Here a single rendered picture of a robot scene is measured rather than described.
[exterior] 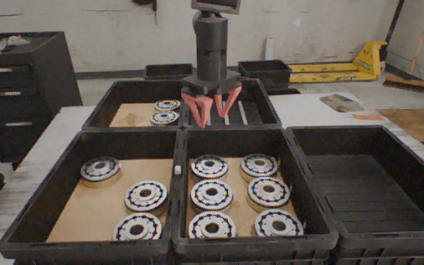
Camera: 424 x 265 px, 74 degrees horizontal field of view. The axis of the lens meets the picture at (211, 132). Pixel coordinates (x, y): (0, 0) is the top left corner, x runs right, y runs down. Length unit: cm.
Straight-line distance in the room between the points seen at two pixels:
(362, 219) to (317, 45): 379
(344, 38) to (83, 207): 424
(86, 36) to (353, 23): 356
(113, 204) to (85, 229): 9
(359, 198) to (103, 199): 65
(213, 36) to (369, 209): 56
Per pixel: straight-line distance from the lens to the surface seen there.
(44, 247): 59
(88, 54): 410
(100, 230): 71
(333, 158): 95
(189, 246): 52
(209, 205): 68
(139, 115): 114
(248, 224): 68
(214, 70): 52
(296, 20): 420
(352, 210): 79
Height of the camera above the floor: 134
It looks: 31 degrees down
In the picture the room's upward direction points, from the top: straight up
